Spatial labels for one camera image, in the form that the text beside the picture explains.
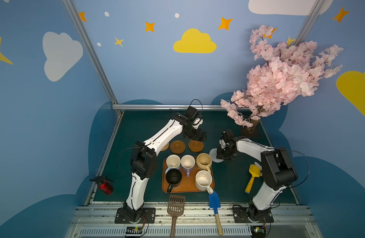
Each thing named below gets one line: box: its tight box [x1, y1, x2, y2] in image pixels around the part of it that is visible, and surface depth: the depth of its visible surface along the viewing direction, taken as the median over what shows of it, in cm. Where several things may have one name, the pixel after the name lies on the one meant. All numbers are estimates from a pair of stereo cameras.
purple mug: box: [180, 154, 196, 178], surface depth 88 cm
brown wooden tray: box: [161, 156, 215, 194], surface depth 84 cm
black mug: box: [165, 163, 182, 175], surface depth 83 cm
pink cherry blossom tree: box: [220, 25, 343, 129], surface depth 72 cm
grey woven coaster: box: [208, 147, 225, 163], surface depth 97 cm
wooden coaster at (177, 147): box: [170, 139, 186, 155], surface depth 103 cm
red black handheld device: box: [89, 175, 115, 195], surface depth 76 cm
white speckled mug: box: [195, 170, 214, 195], surface depth 82 cm
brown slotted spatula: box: [167, 194, 186, 238], surface depth 77 cm
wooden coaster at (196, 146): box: [188, 139, 204, 153], surface depth 103 cm
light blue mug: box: [165, 154, 182, 175], surface depth 86 cm
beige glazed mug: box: [195, 152, 213, 175], surface depth 86 cm
